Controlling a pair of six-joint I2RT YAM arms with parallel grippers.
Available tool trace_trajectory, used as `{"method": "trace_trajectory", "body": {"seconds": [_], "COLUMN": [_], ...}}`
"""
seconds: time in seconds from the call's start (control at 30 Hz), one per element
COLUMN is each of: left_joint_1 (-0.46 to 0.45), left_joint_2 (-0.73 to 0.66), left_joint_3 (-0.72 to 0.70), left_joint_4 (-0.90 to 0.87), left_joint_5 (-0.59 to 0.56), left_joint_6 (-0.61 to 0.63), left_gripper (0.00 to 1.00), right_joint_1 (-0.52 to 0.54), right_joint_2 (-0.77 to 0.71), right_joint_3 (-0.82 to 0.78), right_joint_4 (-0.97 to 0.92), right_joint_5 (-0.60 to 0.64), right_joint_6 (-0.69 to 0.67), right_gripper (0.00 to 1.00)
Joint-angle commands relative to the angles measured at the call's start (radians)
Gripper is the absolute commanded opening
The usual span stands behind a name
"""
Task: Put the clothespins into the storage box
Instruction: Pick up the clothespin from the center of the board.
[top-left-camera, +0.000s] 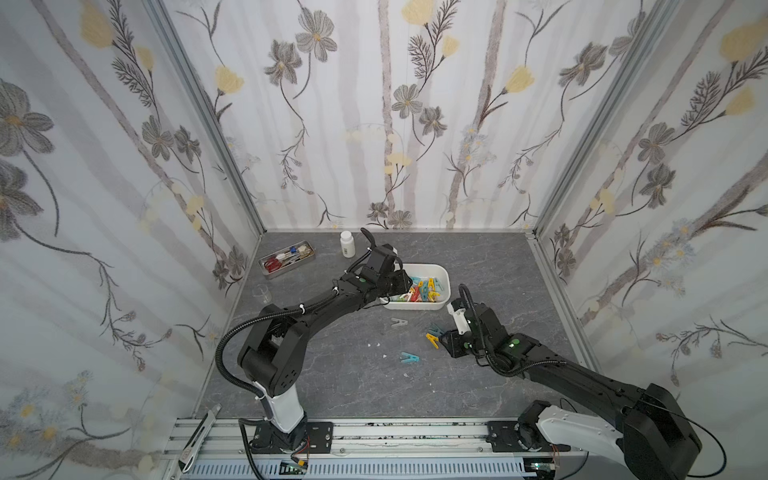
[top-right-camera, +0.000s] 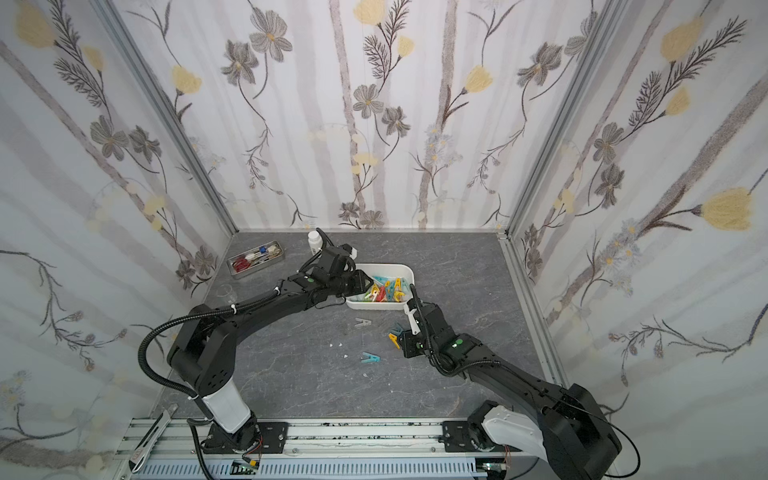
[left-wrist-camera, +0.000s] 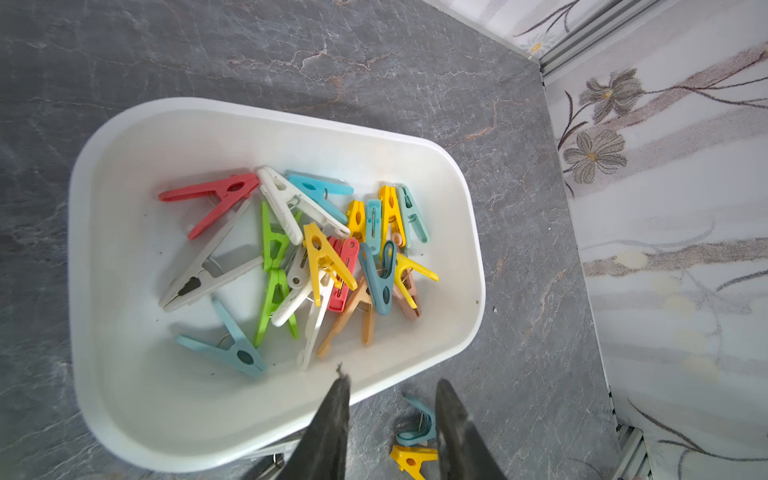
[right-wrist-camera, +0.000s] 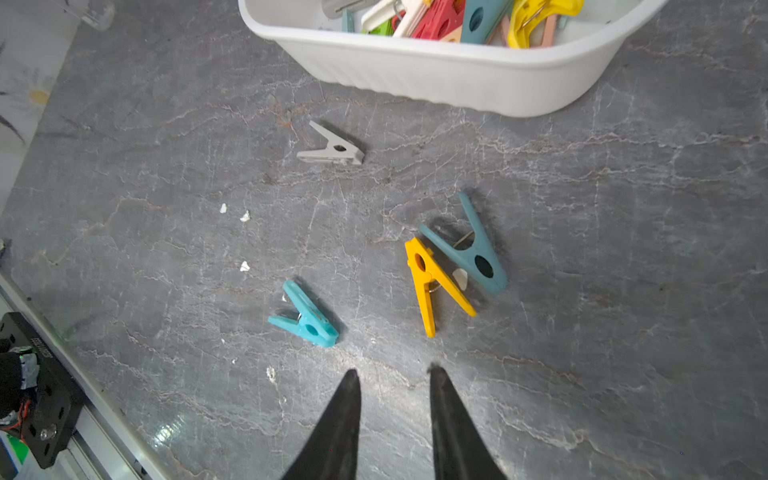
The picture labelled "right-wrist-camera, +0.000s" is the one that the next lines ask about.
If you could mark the white clothespin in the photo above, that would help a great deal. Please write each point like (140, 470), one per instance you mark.
(385, 10)

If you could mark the red clothespin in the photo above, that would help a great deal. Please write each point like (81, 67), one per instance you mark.
(441, 18)

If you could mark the dark teal clothespin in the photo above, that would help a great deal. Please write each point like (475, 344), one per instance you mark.
(479, 260)

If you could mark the white plastic storage box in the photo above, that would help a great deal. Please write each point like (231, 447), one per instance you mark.
(514, 83)

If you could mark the yellow clothespin pair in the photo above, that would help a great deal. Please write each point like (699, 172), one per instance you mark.
(526, 15)

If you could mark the pink clothespin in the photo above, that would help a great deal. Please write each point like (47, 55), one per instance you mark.
(550, 28)

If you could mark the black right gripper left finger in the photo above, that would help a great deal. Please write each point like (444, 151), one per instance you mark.
(331, 451)

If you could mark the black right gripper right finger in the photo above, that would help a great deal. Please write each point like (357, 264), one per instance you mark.
(458, 449)

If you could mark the lime green clothespin bottom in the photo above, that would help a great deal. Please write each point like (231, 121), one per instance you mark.
(384, 29)

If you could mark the beige clothespin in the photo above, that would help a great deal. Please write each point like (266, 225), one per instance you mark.
(454, 36)

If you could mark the turquoise clothespin of pair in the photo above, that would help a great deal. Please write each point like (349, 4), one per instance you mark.
(311, 324)

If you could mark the clear plastic cup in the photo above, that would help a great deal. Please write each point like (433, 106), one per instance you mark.
(98, 14)

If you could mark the grey clothespin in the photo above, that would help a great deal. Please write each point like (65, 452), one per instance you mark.
(334, 9)
(337, 150)

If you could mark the orange yellow clothespin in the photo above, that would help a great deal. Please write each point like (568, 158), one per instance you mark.
(426, 271)

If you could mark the sage green clothespin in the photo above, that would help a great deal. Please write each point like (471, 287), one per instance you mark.
(348, 21)

